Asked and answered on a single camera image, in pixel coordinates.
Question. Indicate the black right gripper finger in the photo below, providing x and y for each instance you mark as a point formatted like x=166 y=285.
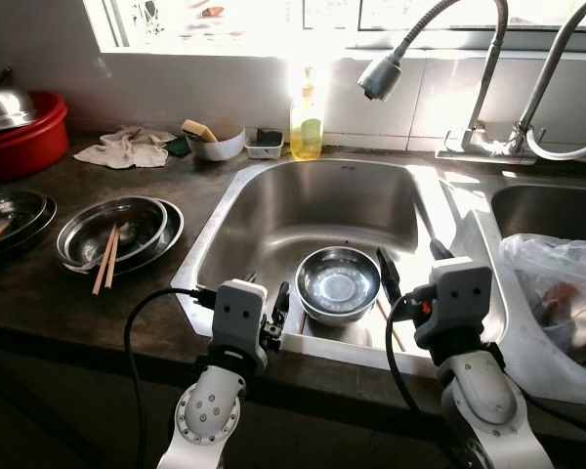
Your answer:
x=388 y=274
x=440 y=251

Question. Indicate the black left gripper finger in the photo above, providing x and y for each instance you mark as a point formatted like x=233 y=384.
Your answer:
x=250 y=278
x=282 y=298

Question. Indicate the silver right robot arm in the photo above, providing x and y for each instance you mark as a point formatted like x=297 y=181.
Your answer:
x=483 y=391

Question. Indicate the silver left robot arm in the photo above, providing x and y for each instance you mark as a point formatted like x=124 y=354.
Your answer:
x=207 y=415

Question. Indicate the small steel bowl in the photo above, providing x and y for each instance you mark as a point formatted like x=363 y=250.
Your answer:
x=338 y=283

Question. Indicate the stainless steel double sink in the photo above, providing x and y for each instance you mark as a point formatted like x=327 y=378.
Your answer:
x=303 y=205

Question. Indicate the clear plastic bag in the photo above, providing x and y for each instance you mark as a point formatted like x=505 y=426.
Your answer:
x=557 y=293

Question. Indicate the small white plastic tray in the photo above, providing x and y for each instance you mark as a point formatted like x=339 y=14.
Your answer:
x=264 y=150

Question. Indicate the white ceramic bowl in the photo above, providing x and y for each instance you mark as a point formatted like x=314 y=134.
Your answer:
x=220 y=149

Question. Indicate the dark green sponge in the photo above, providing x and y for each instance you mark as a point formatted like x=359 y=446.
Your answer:
x=268 y=136

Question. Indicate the green scouring pad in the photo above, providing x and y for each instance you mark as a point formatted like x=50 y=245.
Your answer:
x=179 y=147

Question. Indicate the yellow sponge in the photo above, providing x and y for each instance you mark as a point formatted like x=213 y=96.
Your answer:
x=199 y=130

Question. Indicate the yellow dish soap bottle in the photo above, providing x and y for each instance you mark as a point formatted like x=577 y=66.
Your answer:
x=307 y=132

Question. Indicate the crumpled beige dishcloth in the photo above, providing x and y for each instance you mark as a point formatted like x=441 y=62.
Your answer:
x=127 y=149

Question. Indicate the gooseneck faucet with spray head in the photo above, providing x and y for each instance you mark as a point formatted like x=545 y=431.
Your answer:
x=379 y=76

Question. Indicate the grey gooseneck faucet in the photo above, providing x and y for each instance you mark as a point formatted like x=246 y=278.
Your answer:
x=543 y=78

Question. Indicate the red plastic basin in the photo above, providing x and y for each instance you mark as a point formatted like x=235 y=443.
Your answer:
x=24 y=147

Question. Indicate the domed steel lid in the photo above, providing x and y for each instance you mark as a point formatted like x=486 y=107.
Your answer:
x=2 y=107

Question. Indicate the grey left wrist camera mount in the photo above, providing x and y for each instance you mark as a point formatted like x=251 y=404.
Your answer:
x=236 y=313

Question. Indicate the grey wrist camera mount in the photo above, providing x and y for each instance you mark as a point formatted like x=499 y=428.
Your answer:
x=457 y=293
x=236 y=313

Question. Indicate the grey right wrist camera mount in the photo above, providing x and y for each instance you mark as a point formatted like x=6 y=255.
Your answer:
x=457 y=293

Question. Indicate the window with white frame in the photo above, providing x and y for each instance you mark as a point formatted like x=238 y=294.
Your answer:
x=107 y=24

